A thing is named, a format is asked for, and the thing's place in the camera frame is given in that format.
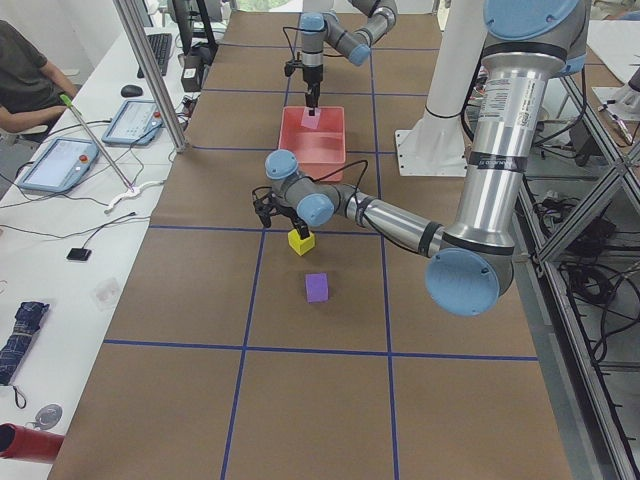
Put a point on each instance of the far blue teach pendant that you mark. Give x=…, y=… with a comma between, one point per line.
x=136, y=123

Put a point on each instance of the white camera stand base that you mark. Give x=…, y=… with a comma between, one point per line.
x=435, y=145

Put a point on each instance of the near blue teach pendant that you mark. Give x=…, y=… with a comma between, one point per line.
x=60, y=166

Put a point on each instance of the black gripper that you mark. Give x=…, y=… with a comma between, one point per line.
x=293, y=216
x=312, y=74

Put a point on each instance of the black keyboard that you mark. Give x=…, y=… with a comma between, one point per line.
x=161, y=46

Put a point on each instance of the folded dark blue umbrella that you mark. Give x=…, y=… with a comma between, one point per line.
x=28, y=319

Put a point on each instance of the small black device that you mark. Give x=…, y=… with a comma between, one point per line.
x=80, y=254

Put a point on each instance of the seated person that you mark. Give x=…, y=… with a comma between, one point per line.
x=31, y=85

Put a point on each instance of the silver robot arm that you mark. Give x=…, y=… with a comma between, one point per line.
x=319, y=29
x=482, y=110

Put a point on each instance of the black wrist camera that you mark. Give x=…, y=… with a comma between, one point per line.
x=291, y=66
x=264, y=205

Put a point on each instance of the aluminium frame post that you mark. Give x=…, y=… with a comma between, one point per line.
x=132, y=23

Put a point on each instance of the yellow foam block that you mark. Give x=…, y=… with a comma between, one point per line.
x=299, y=245

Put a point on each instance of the red cylinder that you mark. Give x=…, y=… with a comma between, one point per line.
x=22, y=443

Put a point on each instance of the light pink foam block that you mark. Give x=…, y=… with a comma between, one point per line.
x=311, y=118

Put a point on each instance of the blue teach pendant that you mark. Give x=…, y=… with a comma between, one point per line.
x=136, y=123
x=60, y=166

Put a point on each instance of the pink plastic bin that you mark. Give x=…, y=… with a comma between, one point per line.
x=319, y=152

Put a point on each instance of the metal rod green tip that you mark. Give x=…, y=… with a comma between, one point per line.
x=79, y=118

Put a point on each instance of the black computer mouse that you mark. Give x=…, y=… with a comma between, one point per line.
x=131, y=91

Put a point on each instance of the purple foam block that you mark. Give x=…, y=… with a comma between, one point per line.
x=317, y=287

